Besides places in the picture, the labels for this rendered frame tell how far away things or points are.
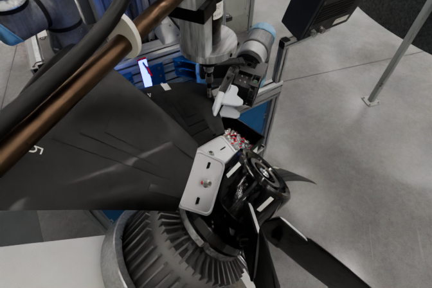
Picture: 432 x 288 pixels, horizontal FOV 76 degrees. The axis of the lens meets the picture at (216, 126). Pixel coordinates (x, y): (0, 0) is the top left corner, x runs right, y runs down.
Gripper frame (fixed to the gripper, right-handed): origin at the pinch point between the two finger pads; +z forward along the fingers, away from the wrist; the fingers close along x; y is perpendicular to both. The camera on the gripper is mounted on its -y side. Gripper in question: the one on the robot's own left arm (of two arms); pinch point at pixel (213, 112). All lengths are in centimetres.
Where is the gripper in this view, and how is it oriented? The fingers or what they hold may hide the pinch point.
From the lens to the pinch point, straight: 61.7
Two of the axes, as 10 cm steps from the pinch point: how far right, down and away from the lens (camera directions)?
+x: -1.0, 5.9, 8.0
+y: 9.3, 3.5, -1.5
